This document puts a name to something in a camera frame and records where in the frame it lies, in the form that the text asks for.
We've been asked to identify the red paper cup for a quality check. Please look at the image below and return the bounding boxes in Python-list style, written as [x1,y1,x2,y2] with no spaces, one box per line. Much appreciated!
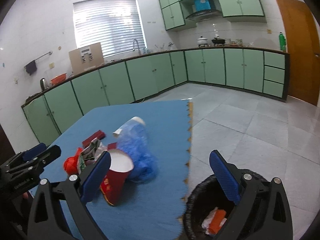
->
[100,149,134,206]

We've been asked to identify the green white paper carton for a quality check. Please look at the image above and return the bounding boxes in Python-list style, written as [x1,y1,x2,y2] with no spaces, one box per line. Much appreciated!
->
[77,138,107,174]

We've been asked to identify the black electric kettle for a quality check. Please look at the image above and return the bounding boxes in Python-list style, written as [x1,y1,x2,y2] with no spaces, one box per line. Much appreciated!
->
[40,78,49,91]

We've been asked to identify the white cooking pot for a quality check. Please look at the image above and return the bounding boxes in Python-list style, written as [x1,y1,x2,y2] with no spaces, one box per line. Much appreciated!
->
[197,36,209,47]

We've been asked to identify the black wok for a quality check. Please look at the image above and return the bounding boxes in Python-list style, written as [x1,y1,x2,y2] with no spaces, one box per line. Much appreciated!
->
[212,37,225,47]

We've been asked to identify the range hood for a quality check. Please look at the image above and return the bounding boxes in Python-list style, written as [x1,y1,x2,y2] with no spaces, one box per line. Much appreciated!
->
[186,9,222,22]

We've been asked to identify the white window blinds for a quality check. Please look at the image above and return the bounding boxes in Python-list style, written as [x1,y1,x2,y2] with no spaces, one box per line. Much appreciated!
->
[73,0,147,57]

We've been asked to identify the blue foam floor mat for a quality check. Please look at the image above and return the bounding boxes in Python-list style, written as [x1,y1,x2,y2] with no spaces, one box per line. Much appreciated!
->
[28,100,191,239]

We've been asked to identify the metal towel rail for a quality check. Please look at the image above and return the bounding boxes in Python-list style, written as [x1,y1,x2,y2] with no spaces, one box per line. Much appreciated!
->
[31,50,53,62]

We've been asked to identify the dark towel on rail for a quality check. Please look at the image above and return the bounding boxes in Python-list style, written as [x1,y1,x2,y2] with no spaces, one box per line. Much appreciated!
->
[24,60,37,76]

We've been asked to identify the chrome sink faucet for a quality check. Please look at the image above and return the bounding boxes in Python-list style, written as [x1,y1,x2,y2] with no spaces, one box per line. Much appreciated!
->
[132,38,141,55]

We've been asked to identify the white blue paper cup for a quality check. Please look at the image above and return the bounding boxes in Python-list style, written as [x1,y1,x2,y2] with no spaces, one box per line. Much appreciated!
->
[112,116,146,138]

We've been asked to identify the black trash bin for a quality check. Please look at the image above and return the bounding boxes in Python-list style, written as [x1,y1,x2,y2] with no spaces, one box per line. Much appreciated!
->
[183,175,270,239]

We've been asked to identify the blue box above hood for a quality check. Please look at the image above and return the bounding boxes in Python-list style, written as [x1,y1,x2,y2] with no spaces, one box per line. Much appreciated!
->
[194,0,212,12]

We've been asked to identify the green plastic bottle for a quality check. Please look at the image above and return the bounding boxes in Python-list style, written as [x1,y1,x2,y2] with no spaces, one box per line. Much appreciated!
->
[279,32,286,52]

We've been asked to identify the brown wooden door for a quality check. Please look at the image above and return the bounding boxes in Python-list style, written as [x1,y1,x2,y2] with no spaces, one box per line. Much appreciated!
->
[276,0,319,106]

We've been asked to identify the dark red flat box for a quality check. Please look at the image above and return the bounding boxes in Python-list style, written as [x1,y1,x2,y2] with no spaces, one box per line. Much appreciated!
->
[82,130,106,148]

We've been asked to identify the green lower kitchen cabinets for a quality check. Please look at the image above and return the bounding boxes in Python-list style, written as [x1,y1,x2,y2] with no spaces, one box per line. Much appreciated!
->
[22,47,290,145]

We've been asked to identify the brown cardboard box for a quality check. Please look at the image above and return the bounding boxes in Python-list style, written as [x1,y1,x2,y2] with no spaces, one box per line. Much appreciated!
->
[69,42,105,75]

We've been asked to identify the orange plastic basin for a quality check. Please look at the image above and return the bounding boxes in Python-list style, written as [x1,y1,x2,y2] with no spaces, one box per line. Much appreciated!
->
[50,73,67,86]

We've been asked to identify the blue plastic bag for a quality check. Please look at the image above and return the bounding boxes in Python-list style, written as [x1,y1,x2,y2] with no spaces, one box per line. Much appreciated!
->
[117,125,158,183]

